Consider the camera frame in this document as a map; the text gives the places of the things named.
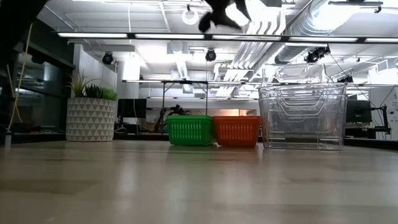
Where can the light green leafy plant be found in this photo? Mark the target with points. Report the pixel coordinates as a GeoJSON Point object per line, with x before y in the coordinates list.
{"type": "Point", "coordinates": [110, 93]}

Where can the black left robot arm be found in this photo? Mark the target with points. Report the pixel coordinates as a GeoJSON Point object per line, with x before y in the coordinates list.
{"type": "Point", "coordinates": [15, 18]}

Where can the black ceiling camera mount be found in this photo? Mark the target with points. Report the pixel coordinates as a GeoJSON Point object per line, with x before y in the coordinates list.
{"type": "Point", "coordinates": [344, 80]}

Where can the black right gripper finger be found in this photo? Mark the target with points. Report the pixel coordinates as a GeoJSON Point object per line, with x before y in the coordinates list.
{"type": "Point", "coordinates": [205, 25]}
{"type": "Point", "coordinates": [244, 9]}

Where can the black round ceiling camera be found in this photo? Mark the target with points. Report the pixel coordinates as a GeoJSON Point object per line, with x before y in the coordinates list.
{"type": "Point", "coordinates": [210, 55]}
{"type": "Point", "coordinates": [107, 58]}

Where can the black ceiling fixture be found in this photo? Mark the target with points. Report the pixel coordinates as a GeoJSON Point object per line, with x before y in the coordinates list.
{"type": "Point", "coordinates": [357, 3]}

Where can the black overhead light bar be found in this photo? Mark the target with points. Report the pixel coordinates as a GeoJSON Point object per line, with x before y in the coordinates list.
{"type": "Point", "coordinates": [168, 36]}

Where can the black computer monitor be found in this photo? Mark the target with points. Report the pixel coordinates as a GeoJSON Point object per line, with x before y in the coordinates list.
{"type": "Point", "coordinates": [359, 111]}
{"type": "Point", "coordinates": [132, 108]}

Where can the black background table frame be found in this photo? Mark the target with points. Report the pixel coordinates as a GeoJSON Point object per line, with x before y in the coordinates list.
{"type": "Point", "coordinates": [186, 82]}

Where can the black equipment stand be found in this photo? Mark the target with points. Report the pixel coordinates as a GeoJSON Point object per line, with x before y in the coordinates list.
{"type": "Point", "coordinates": [383, 121]}

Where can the silver ventilation duct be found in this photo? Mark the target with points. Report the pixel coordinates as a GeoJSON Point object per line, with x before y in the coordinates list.
{"type": "Point", "coordinates": [298, 46]}

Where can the black ceiling camera cluster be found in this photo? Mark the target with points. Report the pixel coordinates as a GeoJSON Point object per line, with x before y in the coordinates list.
{"type": "Point", "coordinates": [317, 54]}

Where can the triangle patterned planter pot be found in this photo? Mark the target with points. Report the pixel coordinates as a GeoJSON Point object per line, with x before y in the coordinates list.
{"type": "Point", "coordinates": [90, 119]}

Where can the spiky green grass plant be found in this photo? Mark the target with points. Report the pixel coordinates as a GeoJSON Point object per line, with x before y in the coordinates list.
{"type": "Point", "coordinates": [79, 87]}

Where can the black background robot arm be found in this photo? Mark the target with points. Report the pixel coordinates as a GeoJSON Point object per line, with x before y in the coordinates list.
{"type": "Point", "coordinates": [174, 110]}

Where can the dark green succulent plant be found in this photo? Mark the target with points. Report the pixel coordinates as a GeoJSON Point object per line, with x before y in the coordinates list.
{"type": "Point", "coordinates": [94, 91]}

